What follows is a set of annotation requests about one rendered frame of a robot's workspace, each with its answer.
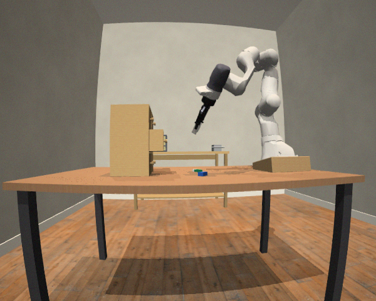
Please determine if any brown wooden chest of drawers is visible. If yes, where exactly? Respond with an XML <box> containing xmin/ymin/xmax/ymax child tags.
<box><xmin>110</xmin><ymin>104</ymin><xmax>151</xmax><ymax>176</ymax></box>

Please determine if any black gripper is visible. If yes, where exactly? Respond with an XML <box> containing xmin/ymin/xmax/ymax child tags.
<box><xmin>192</xmin><ymin>96</ymin><xmax>216</xmax><ymax>135</ymax></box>

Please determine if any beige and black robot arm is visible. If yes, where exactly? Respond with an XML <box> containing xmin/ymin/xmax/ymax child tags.
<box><xmin>196</xmin><ymin>46</ymin><xmax>295</xmax><ymax>159</ymax></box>

